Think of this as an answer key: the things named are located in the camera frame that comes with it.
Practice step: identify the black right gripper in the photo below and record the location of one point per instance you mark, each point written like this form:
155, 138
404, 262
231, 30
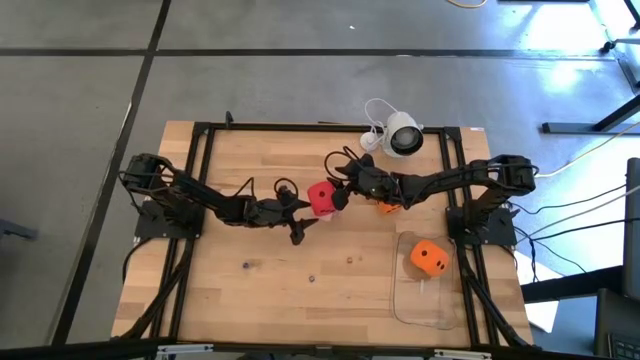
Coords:
372, 182

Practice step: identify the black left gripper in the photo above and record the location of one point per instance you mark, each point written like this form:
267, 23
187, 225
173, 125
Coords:
265, 211

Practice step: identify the large red foam die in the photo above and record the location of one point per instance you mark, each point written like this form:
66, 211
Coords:
321, 197

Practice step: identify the large orange foam die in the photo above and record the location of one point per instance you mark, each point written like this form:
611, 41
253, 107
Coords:
387, 207
430, 257

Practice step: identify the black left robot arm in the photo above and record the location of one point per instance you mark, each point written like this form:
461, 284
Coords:
190, 192

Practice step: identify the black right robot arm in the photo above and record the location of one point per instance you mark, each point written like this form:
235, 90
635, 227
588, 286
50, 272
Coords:
460, 175

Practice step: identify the white round puck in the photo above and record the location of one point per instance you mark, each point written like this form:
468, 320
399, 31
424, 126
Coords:
370, 142

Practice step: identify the clear plastic tray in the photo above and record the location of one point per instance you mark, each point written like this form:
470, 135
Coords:
425, 300

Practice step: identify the silver aluminium profile bar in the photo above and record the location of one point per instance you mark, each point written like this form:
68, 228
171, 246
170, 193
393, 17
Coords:
462, 354
185, 349

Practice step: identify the black stand foot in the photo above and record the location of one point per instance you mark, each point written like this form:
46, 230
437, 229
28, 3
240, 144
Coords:
590, 127

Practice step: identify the black legged desk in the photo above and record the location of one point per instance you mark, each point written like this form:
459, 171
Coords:
632, 225

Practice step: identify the black keyboard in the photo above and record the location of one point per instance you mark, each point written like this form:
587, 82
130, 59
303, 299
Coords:
625, 347

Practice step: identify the black aluminium table frame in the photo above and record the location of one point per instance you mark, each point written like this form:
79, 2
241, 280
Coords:
325, 127

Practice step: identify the white round camera device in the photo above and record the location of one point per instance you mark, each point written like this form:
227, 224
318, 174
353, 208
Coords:
402, 135

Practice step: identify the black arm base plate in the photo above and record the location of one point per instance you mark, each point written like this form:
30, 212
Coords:
500, 227
150, 225

